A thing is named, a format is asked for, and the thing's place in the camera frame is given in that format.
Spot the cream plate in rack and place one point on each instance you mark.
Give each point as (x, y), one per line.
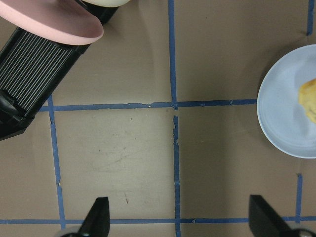
(107, 3)

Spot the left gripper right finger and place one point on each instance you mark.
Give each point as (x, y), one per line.
(264, 221)

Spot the black dish rack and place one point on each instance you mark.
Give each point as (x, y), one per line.
(30, 69)

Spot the blue plate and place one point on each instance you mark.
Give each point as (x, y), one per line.
(281, 117)

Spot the yellow bread piece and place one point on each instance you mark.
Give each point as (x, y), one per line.
(307, 98)

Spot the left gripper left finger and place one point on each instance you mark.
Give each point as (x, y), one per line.
(97, 221)

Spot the pink plate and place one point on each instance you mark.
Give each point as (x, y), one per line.
(62, 21)

